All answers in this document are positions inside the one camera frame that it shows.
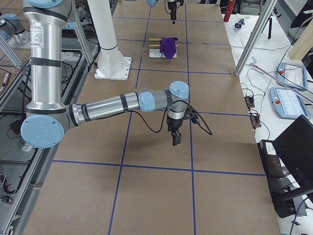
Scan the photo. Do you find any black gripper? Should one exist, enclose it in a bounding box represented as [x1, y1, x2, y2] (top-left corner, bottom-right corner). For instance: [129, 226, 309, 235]
[166, 117, 183, 146]
[167, 0, 178, 24]

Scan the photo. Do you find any purple towel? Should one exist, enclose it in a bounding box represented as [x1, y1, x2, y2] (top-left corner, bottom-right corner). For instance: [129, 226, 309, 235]
[159, 37, 178, 60]

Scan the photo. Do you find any white towel rack with wooden bars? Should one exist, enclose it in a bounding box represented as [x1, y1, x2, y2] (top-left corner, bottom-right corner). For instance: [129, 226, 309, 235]
[149, 38, 178, 59]

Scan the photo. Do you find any red bottle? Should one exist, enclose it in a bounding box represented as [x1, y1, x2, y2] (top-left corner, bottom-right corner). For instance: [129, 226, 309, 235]
[223, 0, 236, 22]

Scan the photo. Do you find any folded dark blue umbrella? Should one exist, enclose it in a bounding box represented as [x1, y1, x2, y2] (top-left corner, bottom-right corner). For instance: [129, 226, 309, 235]
[234, 18, 245, 29]

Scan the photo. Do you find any lower orange connector box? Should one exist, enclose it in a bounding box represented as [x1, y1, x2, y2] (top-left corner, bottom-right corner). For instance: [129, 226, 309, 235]
[249, 114, 262, 129]

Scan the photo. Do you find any orange connector box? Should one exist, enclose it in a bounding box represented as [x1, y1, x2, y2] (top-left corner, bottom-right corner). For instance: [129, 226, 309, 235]
[249, 114, 262, 129]
[245, 96, 255, 109]

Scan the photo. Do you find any upper orange connector box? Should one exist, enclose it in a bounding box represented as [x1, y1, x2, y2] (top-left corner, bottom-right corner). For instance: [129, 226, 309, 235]
[245, 96, 255, 109]

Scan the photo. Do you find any reacher grabber stick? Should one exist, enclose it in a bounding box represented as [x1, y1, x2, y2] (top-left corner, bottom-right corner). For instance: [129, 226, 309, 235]
[248, 63, 313, 104]

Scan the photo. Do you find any black computer box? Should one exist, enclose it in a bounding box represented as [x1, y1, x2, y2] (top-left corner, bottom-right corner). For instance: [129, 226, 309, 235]
[258, 140, 307, 218]

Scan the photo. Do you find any near teach pendant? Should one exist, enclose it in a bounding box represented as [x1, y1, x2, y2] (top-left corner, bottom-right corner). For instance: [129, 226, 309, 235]
[269, 87, 311, 119]

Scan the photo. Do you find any teach pendant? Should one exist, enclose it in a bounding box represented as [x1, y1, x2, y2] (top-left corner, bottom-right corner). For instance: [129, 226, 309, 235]
[277, 62, 308, 91]
[269, 87, 311, 119]

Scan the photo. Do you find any black monitor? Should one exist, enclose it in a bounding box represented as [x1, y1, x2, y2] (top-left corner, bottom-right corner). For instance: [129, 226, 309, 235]
[272, 115, 313, 186]

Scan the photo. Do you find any far teach pendant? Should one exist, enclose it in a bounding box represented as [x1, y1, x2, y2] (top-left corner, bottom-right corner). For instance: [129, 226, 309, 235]
[277, 62, 308, 91]

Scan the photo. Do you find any right black braided cable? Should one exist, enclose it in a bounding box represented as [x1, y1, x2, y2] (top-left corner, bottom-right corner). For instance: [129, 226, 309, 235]
[129, 99, 213, 136]

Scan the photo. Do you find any white pedestal column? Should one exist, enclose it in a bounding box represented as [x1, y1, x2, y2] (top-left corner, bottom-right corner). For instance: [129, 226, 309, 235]
[88, 0, 132, 80]

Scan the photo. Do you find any aluminium frame post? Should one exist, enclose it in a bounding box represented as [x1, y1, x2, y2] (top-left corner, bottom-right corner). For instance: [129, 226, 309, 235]
[234, 0, 277, 76]

